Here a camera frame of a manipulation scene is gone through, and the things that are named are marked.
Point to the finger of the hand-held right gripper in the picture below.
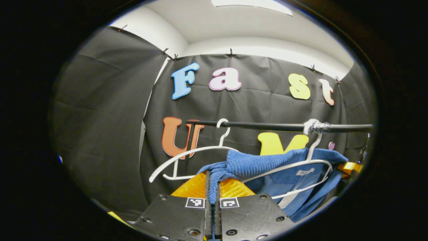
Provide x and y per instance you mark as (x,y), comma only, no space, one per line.
(349,168)

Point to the white hanger with taped hook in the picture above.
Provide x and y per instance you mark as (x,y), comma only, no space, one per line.
(314,147)

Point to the large ceiling light panel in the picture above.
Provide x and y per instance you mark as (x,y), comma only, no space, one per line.
(254,3)

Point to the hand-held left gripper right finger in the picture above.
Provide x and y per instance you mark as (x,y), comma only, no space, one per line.
(250,214)

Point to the white plastic hanger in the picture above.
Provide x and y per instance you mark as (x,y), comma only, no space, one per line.
(200,149)

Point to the blue jacket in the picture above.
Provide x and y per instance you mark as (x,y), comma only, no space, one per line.
(254,164)

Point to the black clothes rack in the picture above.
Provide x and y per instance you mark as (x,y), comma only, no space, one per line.
(267,126)

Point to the row of black cloth clips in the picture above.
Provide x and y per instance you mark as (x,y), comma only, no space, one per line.
(230,52)

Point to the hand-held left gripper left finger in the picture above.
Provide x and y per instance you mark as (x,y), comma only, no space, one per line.
(180,214)

